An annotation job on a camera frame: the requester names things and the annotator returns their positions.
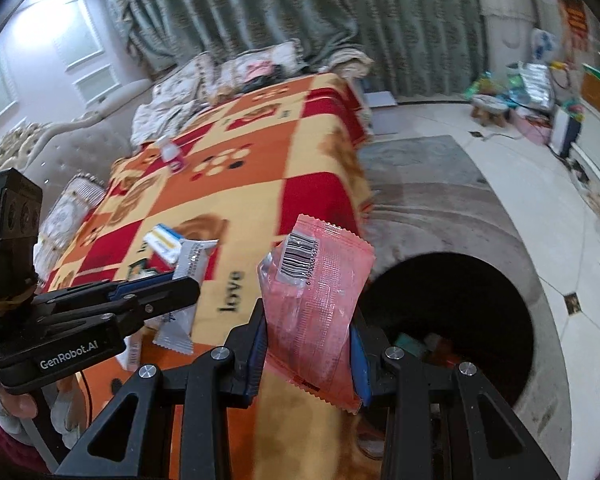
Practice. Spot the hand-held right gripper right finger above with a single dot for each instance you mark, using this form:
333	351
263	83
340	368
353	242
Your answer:
361	370

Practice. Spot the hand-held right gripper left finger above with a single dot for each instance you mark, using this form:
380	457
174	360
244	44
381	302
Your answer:
257	355

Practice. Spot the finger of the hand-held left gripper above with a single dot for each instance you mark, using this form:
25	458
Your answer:
175	295
140	285

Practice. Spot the silver white snack wrapper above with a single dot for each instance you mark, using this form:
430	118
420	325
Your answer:
192	260

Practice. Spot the blue yellow white medicine box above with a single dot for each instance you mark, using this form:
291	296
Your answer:
162	242

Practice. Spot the pink plastic wrapper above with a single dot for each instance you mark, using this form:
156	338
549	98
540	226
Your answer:
310	310

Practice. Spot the black trash bin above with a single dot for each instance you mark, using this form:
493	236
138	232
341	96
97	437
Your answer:
455	300

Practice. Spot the person's left hand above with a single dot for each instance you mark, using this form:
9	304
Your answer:
17	405

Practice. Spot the grey fringed pillow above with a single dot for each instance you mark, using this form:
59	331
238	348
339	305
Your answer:
67	220

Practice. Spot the pink and white bottle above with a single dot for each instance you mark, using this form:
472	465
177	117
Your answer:
172	155

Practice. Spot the grey tufted sofa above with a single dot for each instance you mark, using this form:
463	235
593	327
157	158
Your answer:
80	135

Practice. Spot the crumpled white cloth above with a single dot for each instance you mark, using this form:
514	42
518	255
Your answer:
162	120

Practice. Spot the printed checked blanket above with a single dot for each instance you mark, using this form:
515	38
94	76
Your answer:
280	160

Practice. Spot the embroidered beige pillow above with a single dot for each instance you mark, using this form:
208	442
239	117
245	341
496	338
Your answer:
185	80

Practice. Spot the pink floral pillow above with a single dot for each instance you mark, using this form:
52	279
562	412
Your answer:
260	65

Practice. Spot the white cardboard box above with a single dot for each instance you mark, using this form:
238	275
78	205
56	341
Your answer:
380	110

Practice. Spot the rolled patterned blanket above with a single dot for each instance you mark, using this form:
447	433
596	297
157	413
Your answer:
347	62

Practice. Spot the small wooden stool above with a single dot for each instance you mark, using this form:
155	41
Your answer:
490	110

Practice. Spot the pink storage box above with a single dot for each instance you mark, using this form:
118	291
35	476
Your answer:
530	127

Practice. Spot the green patterned curtain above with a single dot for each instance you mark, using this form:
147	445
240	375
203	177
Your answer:
280	10

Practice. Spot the white cooler box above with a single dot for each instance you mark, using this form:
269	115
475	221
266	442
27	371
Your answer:
565	130

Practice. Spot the silver insulated bag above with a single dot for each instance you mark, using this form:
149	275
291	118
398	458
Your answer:
537	85

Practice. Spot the white blue plastic bag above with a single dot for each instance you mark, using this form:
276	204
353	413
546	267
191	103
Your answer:
545	42

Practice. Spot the white lace curtain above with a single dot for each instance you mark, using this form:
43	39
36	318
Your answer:
502	5

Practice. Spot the red hanging decoration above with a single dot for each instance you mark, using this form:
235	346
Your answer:
575	22

